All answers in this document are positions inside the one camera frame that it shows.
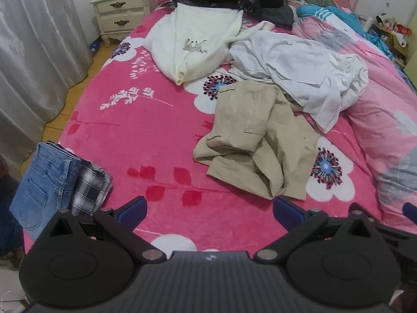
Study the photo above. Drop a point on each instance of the blue jeans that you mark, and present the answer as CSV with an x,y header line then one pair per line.
x,y
42,182

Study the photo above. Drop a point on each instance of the cream sweater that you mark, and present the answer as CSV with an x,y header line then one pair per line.
x,y
195,29

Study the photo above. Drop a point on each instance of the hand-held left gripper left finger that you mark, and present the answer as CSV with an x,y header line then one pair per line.
x,y
132,213

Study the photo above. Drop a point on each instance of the pink floral blanket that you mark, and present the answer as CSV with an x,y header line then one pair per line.
x,y
146,137

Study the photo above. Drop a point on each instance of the black white plaid shirt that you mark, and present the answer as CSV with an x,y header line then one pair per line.
x,y
89,186

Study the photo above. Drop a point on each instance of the pale yellow cabinet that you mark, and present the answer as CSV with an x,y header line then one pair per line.
x,y
411,68

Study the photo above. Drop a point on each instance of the cream nightstand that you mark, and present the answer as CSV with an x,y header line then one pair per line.
x,y
123,9

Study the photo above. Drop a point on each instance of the dark grey cloth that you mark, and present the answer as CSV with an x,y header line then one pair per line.
x,y
280,14

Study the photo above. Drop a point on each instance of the cluttered cardboard box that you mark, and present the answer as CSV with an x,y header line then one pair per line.
x,y
394,36

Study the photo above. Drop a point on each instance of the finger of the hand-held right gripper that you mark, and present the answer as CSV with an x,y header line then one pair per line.
x,y
410,209
397,234

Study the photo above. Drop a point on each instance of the beige pants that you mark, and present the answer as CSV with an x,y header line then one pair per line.
x,y
247,143

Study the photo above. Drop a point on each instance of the blue bottle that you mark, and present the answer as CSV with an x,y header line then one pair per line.
x,y
94,46

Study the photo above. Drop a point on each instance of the grey curtain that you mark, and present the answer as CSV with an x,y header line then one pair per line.
x,y
32,55

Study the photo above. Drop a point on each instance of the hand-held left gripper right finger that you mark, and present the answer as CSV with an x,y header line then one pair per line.
x,y
288,213

